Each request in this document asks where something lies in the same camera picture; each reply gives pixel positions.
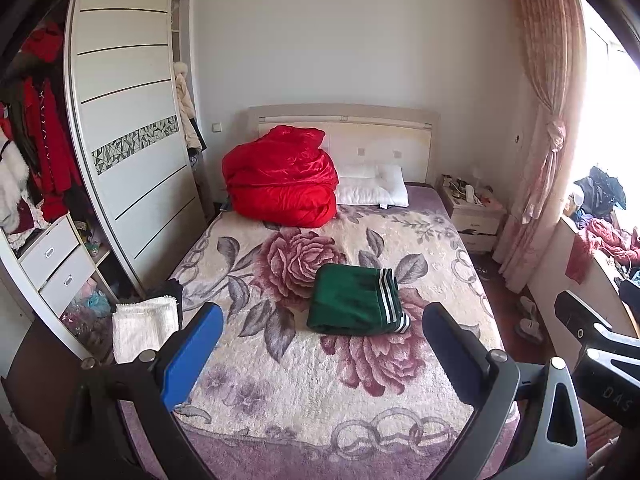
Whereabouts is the pile of small toiletries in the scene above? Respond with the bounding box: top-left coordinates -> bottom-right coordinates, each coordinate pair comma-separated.
442,174 -> 503,207

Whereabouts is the white pillow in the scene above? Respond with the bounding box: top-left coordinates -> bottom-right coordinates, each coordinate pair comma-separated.
334,163 -> 409,208

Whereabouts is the white wardrobe drawer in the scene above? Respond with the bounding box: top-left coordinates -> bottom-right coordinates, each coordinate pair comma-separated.
20,227 -> 81,291
39,259 -> 97,319

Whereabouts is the white window cabinet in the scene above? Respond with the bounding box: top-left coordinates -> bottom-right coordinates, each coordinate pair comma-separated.
527,212 -> 640,343

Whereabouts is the dark clothes pile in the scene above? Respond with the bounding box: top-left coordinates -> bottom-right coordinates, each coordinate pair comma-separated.
574,165 -> 627,222

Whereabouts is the white wardrobe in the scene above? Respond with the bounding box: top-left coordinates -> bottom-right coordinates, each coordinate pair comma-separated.
0,0 -> 208,376

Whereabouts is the white sliding wardrobe door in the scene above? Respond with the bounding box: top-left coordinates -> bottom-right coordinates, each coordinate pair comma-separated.
65,0 -> 208,286

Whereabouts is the green and cream varsity jacket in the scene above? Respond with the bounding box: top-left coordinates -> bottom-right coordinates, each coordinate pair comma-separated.
306,263 -> 412,337

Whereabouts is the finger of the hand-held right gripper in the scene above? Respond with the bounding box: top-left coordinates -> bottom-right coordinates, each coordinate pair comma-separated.
553,290 -> 615,350

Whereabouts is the pile of pastel clothes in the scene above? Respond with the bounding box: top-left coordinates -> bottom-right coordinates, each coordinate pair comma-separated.
60,277 -> 115,338

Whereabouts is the pink knit garment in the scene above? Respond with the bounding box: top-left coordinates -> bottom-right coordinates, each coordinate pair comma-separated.
566,217 -> 640,285

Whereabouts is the floral plush blanket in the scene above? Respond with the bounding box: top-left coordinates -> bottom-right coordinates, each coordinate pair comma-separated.
170,207 -> 506,461

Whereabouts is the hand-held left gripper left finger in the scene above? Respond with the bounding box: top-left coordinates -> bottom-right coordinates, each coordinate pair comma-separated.
56,302 -> 225,480

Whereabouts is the dark cloth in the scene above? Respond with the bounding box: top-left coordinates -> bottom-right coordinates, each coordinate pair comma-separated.
150,277 -> 184,311

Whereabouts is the beige bed with headboard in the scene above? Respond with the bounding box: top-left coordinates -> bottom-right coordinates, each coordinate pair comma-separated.
120,104 -> 521,480

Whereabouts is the cream hanging coat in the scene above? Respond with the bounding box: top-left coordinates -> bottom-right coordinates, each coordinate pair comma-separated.
172,61 -> 206,153

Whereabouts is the pink patterned curtain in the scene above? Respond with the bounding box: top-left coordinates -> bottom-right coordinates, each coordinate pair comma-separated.
495,0 -> 588,293

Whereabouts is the red hanging coat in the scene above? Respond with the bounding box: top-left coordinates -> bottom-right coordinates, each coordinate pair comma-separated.
22,77 -> 83,221

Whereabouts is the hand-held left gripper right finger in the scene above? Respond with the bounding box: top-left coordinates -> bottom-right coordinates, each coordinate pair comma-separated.
421,302 -> 589,480

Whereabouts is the white fur garment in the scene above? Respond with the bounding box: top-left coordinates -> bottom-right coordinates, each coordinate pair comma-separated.
0,125 -> 31,233

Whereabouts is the red quilt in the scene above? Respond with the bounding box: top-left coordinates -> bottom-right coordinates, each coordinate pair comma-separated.
222,126 -> 339,227

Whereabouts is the white nightstand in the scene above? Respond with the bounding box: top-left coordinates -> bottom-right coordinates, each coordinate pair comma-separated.
439,175 -> 508,256

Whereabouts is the folded white towel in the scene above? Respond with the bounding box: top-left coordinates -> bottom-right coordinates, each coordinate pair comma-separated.
111,296 -> 180,365

